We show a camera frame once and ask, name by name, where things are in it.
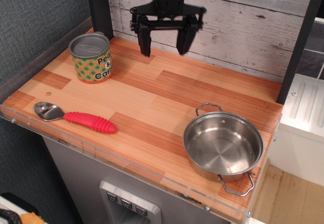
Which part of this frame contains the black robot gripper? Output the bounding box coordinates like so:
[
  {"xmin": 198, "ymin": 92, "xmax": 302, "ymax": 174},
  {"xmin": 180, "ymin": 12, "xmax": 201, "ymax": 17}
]
[{"xmin": 130, "ymin": 0, "xmax": 207, "ymax": 57}]

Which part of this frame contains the peas and carrots toy can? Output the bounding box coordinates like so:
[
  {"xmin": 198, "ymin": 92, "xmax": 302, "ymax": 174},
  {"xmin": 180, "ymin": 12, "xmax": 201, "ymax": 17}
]
[{"xmin": 69, "ymin": 31, "xmax": 113, "ymax": 84}]

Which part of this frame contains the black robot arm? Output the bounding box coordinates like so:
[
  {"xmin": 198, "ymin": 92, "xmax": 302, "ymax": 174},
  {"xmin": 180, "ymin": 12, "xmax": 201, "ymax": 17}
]
[{"xmin": 130, "ymin": 0, "xmax": 207, "ymax": 57}]

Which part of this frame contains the small stainless steel pot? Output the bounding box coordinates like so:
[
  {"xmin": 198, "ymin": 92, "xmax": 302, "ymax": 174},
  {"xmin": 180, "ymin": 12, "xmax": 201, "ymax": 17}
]
[{"xmin": 183, "ymin": 103, "xmax": 265, "ymax": 197}]

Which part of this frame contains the grey toy fridge cabinet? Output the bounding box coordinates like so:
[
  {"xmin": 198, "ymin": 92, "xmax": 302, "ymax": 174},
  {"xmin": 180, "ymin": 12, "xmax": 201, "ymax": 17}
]
[{"xmin": 44, "ymin": 138, "xmax": 228, "ymax": 223}]

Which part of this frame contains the white toy sink unit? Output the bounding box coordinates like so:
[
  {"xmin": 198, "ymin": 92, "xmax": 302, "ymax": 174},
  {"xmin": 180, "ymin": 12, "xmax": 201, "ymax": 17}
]
[{"xmin": 268, "ymin": 74, "xmax": 323, "ymax": 185}]

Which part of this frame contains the clear acrylic edge guard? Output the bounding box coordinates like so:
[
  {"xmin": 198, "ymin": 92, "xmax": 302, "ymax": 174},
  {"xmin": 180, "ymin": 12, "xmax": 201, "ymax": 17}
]
[{"xmin": 1, "ymin": 105, "xmax": 251, "ymax": 223}]

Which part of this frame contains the grey toy dispenser panel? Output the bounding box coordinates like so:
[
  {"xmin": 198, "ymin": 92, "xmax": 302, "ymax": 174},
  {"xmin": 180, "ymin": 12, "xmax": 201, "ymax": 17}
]
[{"xmin": 99, "ymin": 180, "xmax": 162, "ymax": 223}]

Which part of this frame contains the orange cloth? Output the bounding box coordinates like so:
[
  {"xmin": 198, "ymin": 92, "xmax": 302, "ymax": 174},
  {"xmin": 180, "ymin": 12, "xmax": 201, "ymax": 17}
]
[{"xmin": 20, "ymin": 212, "xmax": 45, "ymax": 224}]

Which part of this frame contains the dark grey left post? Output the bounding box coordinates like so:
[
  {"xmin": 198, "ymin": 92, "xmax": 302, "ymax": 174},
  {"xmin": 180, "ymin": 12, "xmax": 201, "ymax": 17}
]
[{"xmin": 89, "ymin": 0, "xmax": 114, "ymax": 40}]

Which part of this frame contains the dark grey post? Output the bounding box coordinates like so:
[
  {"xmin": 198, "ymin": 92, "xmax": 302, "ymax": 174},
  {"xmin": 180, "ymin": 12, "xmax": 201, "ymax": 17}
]
[
  {"xmin": 89, "ymin": 0, "xmax": 114, "ymax": 40},
  {"xmin": 276, "ymin": 0, "xmax": 322, "ymax": 104}
]

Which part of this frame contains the red handled metal spoon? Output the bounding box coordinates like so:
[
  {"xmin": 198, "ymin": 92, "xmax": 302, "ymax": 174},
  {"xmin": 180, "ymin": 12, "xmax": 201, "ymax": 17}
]
[{"xmin": 33, "ymin": 102, "xmax": 117, "ymax": 133}]

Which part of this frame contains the dark grey right post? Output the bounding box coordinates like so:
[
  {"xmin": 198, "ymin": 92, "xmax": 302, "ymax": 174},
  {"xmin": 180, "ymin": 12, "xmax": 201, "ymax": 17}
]
[{"xmin": 276, "ymin": 0, "xmax": 322, "ymax": 104}]

